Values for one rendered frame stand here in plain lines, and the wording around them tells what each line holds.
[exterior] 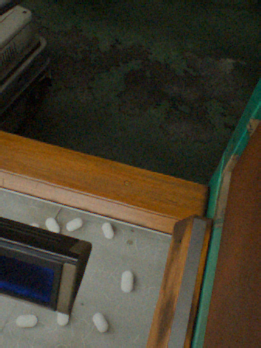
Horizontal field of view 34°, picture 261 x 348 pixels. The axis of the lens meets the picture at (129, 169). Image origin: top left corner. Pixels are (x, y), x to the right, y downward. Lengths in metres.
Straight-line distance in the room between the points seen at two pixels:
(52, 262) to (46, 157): 0.48
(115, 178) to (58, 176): 0.11
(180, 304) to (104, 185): 0.29
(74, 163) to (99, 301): 0.28
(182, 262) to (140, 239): 0.15
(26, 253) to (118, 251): 0.41
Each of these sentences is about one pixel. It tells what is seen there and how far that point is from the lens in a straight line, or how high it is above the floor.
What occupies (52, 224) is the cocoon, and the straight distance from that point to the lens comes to 0.81.
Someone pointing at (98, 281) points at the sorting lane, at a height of 0.74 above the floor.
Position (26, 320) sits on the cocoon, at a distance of 0.77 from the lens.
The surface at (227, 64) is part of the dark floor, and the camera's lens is 2.22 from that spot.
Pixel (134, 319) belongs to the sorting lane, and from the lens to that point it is 0.78.
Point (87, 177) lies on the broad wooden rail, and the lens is 0.85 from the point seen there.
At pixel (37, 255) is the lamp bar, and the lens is 0.42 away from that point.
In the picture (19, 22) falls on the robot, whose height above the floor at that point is 0.47.
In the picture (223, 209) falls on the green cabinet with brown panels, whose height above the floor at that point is 0.87.
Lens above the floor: 1.50
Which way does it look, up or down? 59 degrees down
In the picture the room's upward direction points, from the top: 8 degrees clockwise
